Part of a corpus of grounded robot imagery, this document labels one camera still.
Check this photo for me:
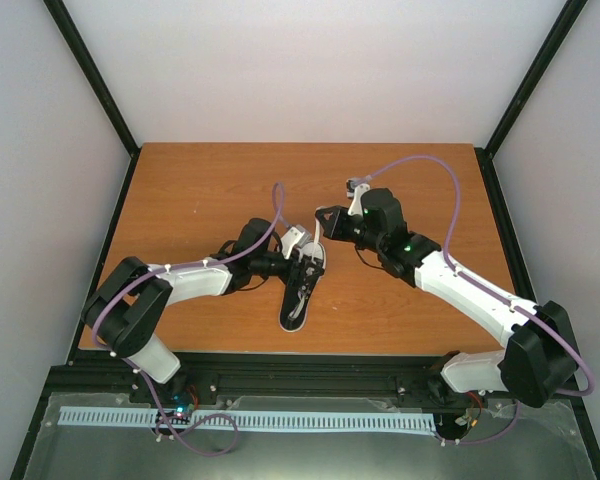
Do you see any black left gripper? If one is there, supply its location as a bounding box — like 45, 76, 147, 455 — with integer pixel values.
252, 249, 325, 289

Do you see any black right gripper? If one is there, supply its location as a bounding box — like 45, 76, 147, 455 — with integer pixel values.
316, 205, 384, 253

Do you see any black white canvas sneaker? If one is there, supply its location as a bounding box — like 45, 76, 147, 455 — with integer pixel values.
279, 242, 326, 332

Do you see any white shoelace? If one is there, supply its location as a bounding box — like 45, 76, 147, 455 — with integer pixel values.
287, 221, 326, 330

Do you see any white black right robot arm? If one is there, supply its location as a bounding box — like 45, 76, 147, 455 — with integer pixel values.
315, 184, 577, 408

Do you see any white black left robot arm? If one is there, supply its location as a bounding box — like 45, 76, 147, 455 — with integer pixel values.
81, 218, 327, 403

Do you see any circuit board with green led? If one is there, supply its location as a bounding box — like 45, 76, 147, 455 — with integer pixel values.
157, 384, 199, 421

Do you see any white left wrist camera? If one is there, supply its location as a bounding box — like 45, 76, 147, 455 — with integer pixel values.
281, 225, 311, 260

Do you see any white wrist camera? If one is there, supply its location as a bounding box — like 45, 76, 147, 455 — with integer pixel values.
346, 178, 370, 216
281, 225, 311, 260

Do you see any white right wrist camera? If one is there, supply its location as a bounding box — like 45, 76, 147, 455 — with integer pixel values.
346, 178, 370, 216

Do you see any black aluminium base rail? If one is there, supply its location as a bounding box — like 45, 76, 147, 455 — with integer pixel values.
43, 349, 579, 416

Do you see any light blue slotted cable duct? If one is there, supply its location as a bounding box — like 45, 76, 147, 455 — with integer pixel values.
57, 406, 436, 435

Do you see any black right frame post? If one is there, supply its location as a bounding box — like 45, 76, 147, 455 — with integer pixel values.
482, 0, 589, 155

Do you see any black frame post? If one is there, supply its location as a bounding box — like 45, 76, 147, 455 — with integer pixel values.
482, 0, 589, 155
42, 0, 143, 157

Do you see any black left frame post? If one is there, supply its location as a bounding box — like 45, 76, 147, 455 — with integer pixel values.
42, 0, 143, 157

